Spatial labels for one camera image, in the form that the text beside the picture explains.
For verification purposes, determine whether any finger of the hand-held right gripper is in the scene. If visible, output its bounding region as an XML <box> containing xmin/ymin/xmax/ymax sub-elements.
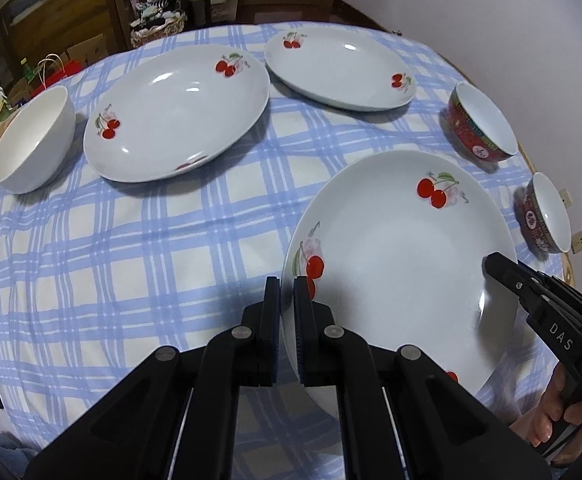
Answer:
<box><xmin>517</xmin><ymin>260</ymin><xmax>582</xmax><ymax>314</ymax></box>
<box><xmin>482</xmin><ymin>251</ymin><xmax>542</xmax><ymax>319</ymax></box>

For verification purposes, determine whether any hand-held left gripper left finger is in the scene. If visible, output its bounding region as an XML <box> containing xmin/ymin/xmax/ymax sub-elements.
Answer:
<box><xmin>25</xmin><ymin>276</ymin><xmax>280</xmax><ymax>480</ymax></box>

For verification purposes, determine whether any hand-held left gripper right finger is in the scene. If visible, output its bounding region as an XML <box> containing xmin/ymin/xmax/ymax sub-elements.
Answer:
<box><xmin>293</xmin><ymin>276</ymin><xmax>552</xmax><ymax>480</ymax></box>

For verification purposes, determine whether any red patterned bowl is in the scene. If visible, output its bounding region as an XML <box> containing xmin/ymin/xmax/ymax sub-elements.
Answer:
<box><xmin>516</xmin><ymin>172</ymin><xmax>572</xmax><ymax>255</ymax></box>
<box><xmin>446</xmin><ymin>82</ymin><xmax>519</xmax><ymax>163</ymax></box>

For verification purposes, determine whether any white cherry print plate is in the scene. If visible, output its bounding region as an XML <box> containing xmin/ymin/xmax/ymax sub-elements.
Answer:
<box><xmin>83</xmin><ymin>44</ymin><xmax>270</xmax><ymax>182</ymax></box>
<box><xmin>281</xmin><ymin>150</ymin><xmax>519</xmax><ymax>418</ymax></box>
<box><xmin>264</xmin><ymin>27</ymin><xmax>418</xmax><ymax>112</ymax></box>

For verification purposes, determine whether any plain white bowl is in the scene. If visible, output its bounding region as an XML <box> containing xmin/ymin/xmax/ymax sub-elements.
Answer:
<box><xmin>0</xmin><ymin>86</ymin><xmax>76</xmax><ymax>195</ymax></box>

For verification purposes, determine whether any person's right hand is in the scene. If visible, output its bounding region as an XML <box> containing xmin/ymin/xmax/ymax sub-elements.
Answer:
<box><xmin>529</xmin><ymin>364</ymin><xmax>568</xmax><ymax>448</ymax></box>

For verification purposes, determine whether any blue checked blanket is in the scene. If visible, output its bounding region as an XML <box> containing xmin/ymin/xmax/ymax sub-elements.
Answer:
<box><xmin>0</xmin><ymin>22</ymin><xmax>572</xmax><ymax>461</ymax></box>

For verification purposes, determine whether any wicker basket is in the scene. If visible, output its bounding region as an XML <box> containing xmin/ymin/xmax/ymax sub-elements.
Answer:
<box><xmin>130</xmin><ymin>14</ymin><xmax>188</xmax><ymax>50</ymax></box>

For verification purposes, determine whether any white storage box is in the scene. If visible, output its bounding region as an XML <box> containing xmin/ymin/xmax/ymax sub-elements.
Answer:
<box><xmin>206</xmin><ymin>0</ymin><xmax>242</xmax><ymax>23</ymax></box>

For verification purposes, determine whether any red paper bag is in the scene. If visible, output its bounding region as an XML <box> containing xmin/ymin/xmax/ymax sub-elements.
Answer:
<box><xmin>33</xmin><ymin>55</ymin><xmax>79</xmax><ymax>88</ymax></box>

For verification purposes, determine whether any cardboard box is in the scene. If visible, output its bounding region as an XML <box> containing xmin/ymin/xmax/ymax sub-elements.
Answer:
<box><xmin>66</xmin><ymin>35</ymin><xmax>109</xmax><ymax>68</ymax></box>

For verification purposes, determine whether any wooden wardrobe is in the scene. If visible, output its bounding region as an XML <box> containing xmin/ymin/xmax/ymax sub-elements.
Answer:
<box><xmin>0</xmin><ymin>0</ymin><xmax>126</xmax><ymax>91</ymax></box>

